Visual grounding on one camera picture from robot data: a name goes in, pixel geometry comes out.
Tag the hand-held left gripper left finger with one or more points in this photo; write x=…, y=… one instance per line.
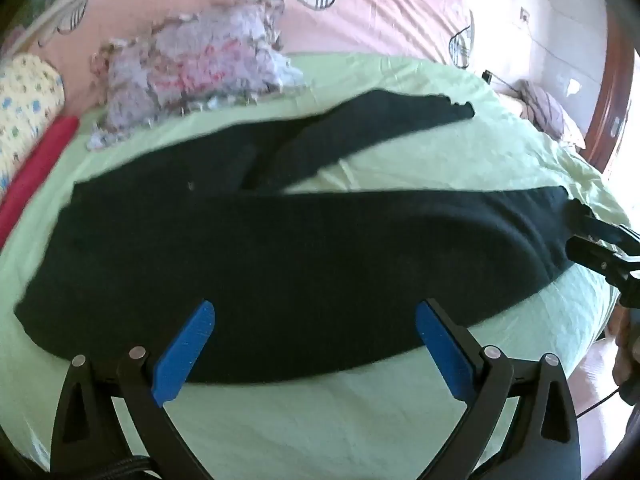
x=184, y=357

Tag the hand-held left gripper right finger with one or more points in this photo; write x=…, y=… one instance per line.
x=445, y=355

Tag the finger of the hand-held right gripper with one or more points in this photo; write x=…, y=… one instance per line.
x=600, y=257
x=612, y=232

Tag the black pants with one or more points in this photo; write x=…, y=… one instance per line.
x=300, y=260

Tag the person's right hand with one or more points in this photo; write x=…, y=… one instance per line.
x=627, y=355

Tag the green bed sheet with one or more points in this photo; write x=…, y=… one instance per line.
x=350, y=425

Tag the wooden headboard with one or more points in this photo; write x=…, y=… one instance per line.
x=607, y=110

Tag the striped pillow by headboard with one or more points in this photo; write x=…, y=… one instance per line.
x=550, y=110

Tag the peach pillow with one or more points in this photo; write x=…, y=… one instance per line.
x=512, y=102

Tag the black charger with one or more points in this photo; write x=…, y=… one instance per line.
x=488, y=76

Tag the red folded blanket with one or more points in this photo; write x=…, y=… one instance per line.
x=40, y=165

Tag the floral ruffled pillow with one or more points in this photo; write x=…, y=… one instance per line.
x=200, y=65

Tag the yellow patterned pillow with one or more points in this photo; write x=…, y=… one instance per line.
x=25, y=100

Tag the pink duvet with plaid hearts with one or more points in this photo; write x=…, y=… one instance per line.
x=375, y=15

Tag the white wall socket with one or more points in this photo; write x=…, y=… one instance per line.
x=525, y=14

